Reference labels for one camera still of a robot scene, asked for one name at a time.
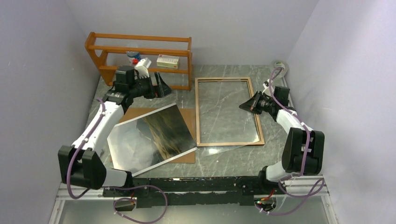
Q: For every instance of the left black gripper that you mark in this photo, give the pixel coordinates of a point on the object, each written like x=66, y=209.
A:
x=160, y=90

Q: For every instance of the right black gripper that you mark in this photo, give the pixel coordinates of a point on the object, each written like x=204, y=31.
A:
x=253, y=102

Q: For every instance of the clear acrylic sheet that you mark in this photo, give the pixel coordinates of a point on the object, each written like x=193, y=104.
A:
x=229, y=114

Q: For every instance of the picture frame black and wood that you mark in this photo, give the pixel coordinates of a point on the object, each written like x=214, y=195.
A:
x=229, y=111

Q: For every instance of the brown backing board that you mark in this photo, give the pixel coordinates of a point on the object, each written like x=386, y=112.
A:
x=185, y=123

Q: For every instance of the landscape photo print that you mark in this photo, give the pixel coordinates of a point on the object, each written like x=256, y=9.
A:
x=151, y=139

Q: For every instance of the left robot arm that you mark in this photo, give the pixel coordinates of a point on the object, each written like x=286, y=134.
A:
x=80, y=163

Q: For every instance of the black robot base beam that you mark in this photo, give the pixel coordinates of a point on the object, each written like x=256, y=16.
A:
x=241, y=190

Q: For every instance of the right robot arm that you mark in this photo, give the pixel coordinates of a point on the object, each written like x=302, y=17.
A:
x=304, y=147

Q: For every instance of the white cream small box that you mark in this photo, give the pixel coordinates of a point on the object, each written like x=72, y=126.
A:
x=166, y=61

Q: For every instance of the blue white small jar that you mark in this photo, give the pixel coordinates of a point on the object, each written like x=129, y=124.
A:
x=133, y=56

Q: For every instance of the clear tape roll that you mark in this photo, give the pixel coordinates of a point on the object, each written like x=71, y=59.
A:
x=280, y=63

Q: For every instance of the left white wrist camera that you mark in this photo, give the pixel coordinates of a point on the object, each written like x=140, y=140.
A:
x=142, y=65

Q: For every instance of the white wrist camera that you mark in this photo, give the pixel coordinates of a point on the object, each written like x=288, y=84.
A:
x=266, y=86
x=142, y=65

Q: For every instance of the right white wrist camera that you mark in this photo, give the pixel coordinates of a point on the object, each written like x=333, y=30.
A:
x=266, y=86

